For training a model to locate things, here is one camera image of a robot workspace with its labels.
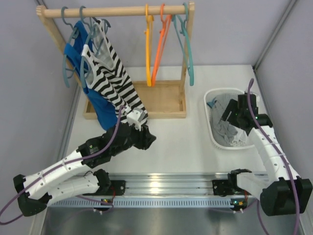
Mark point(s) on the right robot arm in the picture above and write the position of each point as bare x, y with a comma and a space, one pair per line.
285, 192

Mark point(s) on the wooden clothes rack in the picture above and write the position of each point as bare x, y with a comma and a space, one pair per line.
164, 100

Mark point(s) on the teal plastic hanger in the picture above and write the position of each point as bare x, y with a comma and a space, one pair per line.
180, 27

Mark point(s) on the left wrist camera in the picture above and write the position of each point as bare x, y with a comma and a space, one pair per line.
135, 117

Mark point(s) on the grey tank top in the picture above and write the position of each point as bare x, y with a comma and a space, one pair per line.
224, 133

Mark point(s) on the aluminium mounting rail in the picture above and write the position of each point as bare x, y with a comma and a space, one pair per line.
169, 184

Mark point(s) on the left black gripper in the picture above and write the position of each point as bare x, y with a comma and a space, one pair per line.
146, 138

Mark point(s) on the white plastic laundry basket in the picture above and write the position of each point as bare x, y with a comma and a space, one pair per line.
209, 95

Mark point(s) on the aluminium corner post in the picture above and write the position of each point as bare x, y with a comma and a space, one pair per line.
276, 30

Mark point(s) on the blue tank top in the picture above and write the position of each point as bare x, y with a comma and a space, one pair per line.
104, 110

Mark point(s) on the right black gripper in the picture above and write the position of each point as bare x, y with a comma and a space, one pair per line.
233, 106

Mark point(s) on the orange plastic hanger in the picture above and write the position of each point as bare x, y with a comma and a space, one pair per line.
161, 43

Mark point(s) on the teal-blue garment in basket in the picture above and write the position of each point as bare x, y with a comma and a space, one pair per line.
211, 103

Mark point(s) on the grey-blue hanger far left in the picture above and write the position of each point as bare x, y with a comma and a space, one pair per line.
67, 72

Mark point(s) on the slotted grey cable duct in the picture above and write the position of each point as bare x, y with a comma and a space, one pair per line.
156, 202

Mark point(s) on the grey-blue hanger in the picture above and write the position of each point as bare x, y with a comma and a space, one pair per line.
84, 72
67, 72

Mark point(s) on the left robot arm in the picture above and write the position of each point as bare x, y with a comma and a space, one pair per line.
79, 172

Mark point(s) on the yellow plastic hanger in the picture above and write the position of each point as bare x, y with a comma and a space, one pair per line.
148, 46

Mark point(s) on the black white striped tank top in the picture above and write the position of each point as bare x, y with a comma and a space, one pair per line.
108, 75

